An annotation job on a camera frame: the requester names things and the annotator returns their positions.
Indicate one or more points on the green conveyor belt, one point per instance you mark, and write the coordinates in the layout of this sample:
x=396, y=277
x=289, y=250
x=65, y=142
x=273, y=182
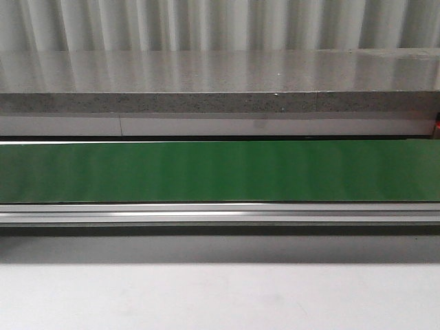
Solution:
x=249, y=187

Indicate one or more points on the white pleated curtain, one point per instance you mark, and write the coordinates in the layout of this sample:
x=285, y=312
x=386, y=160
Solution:
x=218, y=25

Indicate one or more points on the grey granite counter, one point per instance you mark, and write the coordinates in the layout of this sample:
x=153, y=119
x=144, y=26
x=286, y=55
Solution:
x=355, y=93

